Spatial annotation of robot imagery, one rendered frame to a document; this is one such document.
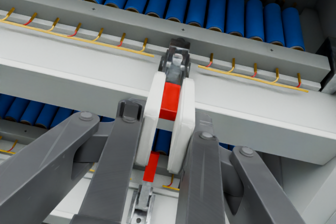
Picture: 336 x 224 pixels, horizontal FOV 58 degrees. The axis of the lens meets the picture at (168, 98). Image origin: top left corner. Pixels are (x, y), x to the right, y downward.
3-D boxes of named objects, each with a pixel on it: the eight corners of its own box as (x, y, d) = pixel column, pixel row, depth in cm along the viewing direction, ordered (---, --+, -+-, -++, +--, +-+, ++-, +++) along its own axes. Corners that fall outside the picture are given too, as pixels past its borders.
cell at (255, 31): (258, 14, 34) (260, 52, 30) (242, 10, 34) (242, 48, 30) (265, 0, 33) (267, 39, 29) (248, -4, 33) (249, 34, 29)
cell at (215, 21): (223, 6, 34) (220, 43, 30) (207, 2, 34) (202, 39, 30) (228, -8, 33) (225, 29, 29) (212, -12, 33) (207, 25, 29)
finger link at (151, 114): (146, 168, 15) (132, 165, 15) (157, 111, 22) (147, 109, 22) (158, 116, 14) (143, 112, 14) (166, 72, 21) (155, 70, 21)
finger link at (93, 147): (130, 174, 13) (63, 159, 13) (143, 123, 18) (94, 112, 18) (136, 145, 13) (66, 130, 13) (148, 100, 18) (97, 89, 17)
